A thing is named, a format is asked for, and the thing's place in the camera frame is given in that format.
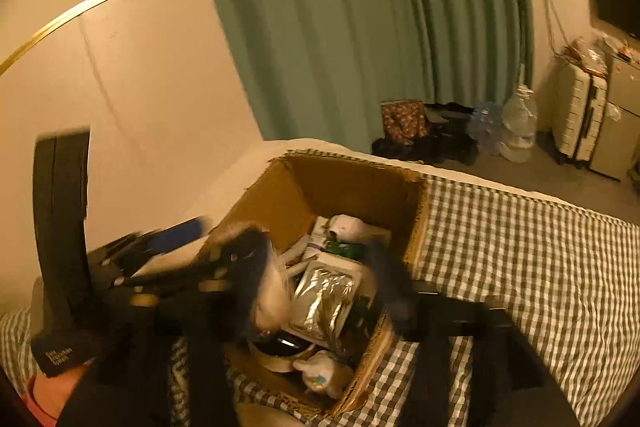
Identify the pack of water bottles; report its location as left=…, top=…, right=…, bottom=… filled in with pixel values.
left=467, top=99, right=506, bottom=152

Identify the white suitcase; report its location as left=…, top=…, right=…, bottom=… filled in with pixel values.
left=552, top=62, right=611, bottom=170

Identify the silver foil bag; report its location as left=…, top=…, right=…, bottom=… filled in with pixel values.
left=290, top=262, right=363, bottom=348

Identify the brown cardboard box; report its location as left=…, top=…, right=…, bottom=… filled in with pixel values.
left=197, top=149, right=431, bottom=418

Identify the person's left forearm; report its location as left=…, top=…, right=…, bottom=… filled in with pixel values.
left=22, top=359, right=98, bottom=423

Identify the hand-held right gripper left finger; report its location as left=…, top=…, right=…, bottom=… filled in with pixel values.
left=65, top=224, right=276, bottom=427

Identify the large clear water jug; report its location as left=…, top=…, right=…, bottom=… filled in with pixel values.
left=500, top=62, right=540, bottom=164

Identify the green plastic wrapper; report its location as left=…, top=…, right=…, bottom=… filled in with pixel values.
left=327, top=242, right=371, bottom=260

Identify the gold wall trim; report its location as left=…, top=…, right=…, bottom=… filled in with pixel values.
left=0, top=0, right=206, bottom=75

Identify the white pouch blue label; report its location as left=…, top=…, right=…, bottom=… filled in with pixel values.
left=292, top=349, right=353, bottom=398

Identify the small grey fridge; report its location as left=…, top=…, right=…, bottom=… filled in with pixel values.
left=590, top=54, right=640, bottom=182

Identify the white lint remover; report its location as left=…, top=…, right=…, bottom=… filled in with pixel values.
left=327, top=214, right=368, bottom=243

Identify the green curtain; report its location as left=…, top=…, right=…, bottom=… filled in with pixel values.
left=185, top=0, right=536, bottom=152

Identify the black bag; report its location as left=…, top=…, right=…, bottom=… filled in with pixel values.
left=372, top=102, right=478, bottom=165

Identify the wall cable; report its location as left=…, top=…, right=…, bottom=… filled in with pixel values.
left=542, top=0, right=571, bottom=58

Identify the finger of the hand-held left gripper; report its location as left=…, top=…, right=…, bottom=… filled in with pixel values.
left=87, top=216, right=213, bottom=280

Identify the beige tape roll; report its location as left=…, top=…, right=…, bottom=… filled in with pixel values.
left=247, top=329, right=318, bottom=373

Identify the clear plastic bag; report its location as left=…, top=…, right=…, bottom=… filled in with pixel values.
left=567, top=37, right=613, bottom=75

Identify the grey white checked blanket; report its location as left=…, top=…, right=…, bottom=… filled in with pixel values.
left=0, top=147, right=640, bottom=427

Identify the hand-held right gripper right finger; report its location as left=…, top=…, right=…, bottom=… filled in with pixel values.
left=367, top=242, right=546, bottom=427

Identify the patterned gift bag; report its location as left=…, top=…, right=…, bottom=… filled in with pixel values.
left=380, top=99, right=428, bottom=145

